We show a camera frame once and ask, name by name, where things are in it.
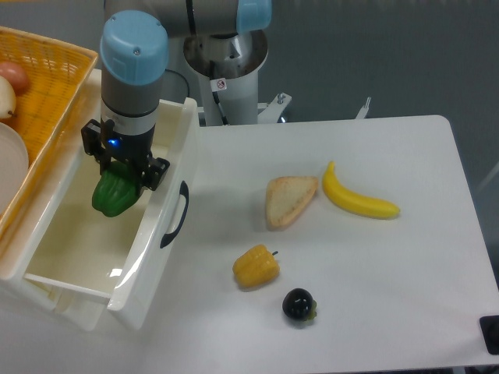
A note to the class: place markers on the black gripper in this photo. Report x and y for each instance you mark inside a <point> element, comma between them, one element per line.
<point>103,142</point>

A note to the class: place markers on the green bell pepper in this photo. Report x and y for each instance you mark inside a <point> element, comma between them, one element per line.
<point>116,190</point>

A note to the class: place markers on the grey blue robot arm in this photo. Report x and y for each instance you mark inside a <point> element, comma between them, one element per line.
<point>134,50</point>

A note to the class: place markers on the white open upper drawer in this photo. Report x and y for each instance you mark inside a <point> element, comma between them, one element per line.
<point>117,261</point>

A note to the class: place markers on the white drawer cabinet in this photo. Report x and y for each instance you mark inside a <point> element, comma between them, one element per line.
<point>24,234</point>

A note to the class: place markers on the yellow bell pepper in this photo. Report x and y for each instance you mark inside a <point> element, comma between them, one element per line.
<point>256,267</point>

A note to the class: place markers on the orange woven basket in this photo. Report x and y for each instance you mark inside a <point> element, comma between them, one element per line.
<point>57,71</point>

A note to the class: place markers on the white plate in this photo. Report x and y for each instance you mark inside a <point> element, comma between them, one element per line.
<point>14,164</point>

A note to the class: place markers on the white onion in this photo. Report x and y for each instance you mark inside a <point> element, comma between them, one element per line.
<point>7,99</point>

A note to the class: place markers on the red onion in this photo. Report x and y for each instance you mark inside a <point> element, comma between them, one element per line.
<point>15,75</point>

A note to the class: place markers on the toasted bread slice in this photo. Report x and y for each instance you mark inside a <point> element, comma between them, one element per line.
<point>287,197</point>

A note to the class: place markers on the dark purple mangosteen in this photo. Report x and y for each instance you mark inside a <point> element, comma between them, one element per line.
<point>299,305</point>

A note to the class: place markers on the yellow banana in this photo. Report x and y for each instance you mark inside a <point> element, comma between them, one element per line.
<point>354,202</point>

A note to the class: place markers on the black device at edge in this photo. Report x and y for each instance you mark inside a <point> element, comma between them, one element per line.
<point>490,330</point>

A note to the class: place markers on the black drawer handle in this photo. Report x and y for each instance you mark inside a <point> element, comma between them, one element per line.
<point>178,216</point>

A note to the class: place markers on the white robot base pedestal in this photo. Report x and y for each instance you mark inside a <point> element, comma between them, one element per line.
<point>227,69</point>

